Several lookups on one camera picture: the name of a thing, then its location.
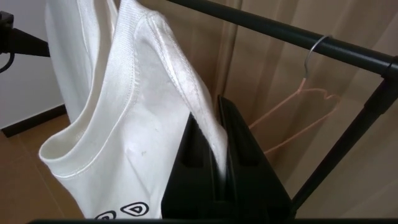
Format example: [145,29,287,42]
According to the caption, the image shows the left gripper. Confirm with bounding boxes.
[0,11,51,58]

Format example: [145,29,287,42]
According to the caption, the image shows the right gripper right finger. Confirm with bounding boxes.
[216,95,294,219]

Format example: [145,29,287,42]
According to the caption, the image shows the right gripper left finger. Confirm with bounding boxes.
[160,112,227,219]

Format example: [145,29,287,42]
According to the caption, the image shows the white printed t-shirt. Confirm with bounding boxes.
[39,0,229,219]

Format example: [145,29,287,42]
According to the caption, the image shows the pink clothes hanger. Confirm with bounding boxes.
[248,34,340,155]

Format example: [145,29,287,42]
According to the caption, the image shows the beige curtain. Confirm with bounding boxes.
[114,0,398,218]

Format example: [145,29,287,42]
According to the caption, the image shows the black cable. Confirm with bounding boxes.
[0,52,16,75]

